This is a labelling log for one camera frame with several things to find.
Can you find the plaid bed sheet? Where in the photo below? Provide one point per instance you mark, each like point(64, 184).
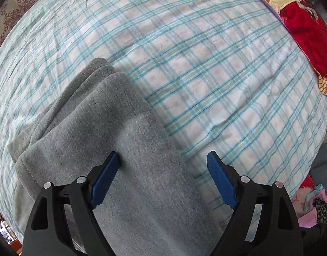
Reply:
point(206, 58)

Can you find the red colourful quilt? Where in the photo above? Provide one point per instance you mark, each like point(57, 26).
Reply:
point(302, 24)

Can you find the leopard print cloth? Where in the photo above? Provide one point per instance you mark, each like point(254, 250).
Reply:
point(321, 210)

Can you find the pink cloth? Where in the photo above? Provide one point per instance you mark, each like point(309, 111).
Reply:
point(303, 208)

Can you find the grey sweat pants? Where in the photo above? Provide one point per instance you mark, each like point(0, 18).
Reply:
point(142, 165)

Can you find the patterned beige curtain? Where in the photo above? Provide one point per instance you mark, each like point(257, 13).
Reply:
point(16, 8)

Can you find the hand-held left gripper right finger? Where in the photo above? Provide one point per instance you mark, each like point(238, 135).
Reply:
point(222, 184)

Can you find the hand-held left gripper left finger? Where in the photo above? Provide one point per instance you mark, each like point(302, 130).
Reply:
point(106, 181)

